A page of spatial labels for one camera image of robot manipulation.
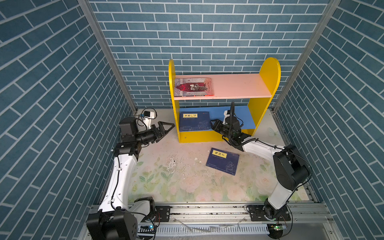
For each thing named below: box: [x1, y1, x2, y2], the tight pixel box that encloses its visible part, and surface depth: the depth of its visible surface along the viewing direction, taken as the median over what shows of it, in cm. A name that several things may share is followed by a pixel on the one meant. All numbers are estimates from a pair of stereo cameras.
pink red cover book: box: [174, 77, 215, 97], surface depth 76 cm
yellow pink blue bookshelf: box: [168, 57, 281, 144], surface depth 80 cm
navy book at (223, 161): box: [206, 147, 240, 176], surface depth 93 cm
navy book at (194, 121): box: [179, 111, 211, 131], surface depth 93 cm
